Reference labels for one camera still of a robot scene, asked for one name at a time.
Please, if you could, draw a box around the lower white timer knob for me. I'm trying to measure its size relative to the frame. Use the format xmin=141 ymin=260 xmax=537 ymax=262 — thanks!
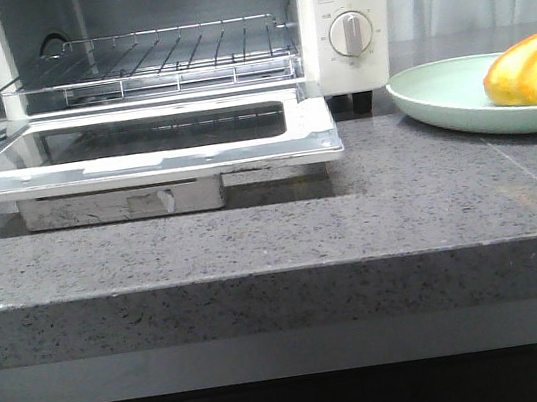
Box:
xmin=329 ymin=11 xmax=373 ymax=57

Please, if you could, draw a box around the yellow striped bread roll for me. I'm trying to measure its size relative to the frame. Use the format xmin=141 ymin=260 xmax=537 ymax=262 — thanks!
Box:
xmin=483 ymin=34 xmax=537 ymax=106

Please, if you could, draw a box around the white door handle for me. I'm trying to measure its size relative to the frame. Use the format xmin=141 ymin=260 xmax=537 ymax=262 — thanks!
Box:
xmin=17 ymin=175 xmax=225 ymax=232

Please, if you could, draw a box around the metal wire oven rack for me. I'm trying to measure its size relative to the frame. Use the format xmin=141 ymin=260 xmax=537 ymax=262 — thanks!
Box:
xmin=0 ymin=13 xmax=302 ymax=118

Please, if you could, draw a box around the glass oven door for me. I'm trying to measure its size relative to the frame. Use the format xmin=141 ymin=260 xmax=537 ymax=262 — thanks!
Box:
xmin=0 ymin=85 xmax=344 ymax=203

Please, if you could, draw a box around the white Toshiba toaster oven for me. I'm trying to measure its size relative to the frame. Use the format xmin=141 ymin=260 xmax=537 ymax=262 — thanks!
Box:
xmin=0 ymin=0 xmax=390 ymax=133

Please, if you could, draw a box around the light green round plate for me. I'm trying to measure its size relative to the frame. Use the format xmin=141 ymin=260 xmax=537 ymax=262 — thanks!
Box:
xmin=386 ymin=53 xmax=537 ymax=135

